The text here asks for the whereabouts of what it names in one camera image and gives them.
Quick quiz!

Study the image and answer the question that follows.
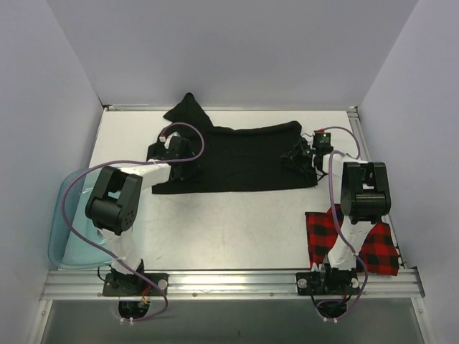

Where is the black long sleeve shirt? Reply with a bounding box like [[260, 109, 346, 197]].
[[151, 93, 318, 195]]

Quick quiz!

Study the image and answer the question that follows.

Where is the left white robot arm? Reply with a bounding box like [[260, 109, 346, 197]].
[[85, 131, 197, 295]]

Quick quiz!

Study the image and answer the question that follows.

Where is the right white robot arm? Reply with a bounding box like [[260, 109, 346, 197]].
[[280, 131, 392, 293]]

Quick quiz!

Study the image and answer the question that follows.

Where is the red black plaid shirt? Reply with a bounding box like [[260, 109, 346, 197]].
[[305, 210, 399, 276]]

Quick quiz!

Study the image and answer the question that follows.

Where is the translucent blue plastic bin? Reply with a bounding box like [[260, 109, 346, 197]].
[[48, 168, 115, 270]]

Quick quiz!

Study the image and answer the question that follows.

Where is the right aluminium table rail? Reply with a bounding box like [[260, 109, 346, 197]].
[[347, 112, 407, 269]]

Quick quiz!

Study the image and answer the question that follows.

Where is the aluminium table rail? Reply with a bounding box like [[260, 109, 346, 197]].
[[103, 104, 359, 113], [347, 112, 407, 269], [40, 269, 425, 300]]

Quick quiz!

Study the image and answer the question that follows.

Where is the back aluminium table rail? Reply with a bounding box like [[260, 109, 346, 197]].
[[103, 104, 359, 113]]

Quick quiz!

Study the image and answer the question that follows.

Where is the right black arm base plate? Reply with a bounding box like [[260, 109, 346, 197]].
[[295, 264, 360, 297]]

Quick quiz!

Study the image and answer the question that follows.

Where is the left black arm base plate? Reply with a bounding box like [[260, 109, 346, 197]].
[[102, 271, 169, 297]]

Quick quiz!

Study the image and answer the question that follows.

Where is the front aluminium table rail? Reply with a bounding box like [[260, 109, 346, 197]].
[[40, 269, 425, 300]]

